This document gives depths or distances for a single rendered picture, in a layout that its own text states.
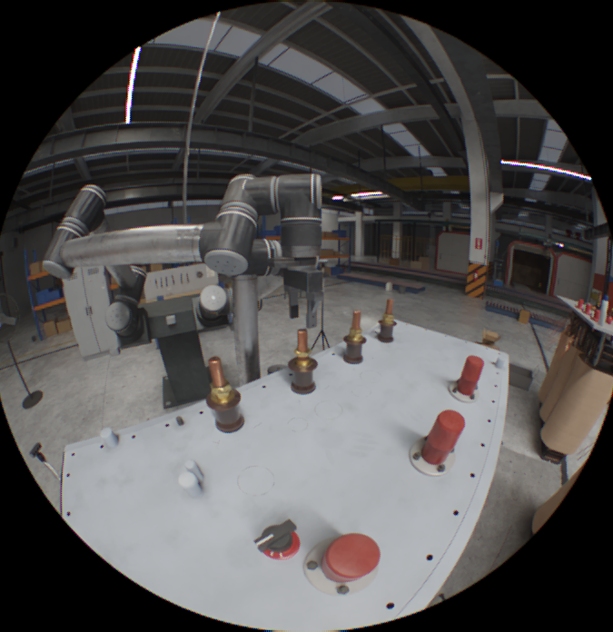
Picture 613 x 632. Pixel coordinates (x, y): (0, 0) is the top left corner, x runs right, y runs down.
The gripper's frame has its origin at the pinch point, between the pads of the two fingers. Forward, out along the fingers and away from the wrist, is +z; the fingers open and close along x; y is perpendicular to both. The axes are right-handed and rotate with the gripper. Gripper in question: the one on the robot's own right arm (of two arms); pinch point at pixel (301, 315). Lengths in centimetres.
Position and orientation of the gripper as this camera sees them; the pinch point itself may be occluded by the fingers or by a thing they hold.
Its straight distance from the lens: 63.4
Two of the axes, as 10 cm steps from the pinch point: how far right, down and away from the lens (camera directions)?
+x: -5.4, -2.7, 8.0
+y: 8.4, -1.8, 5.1
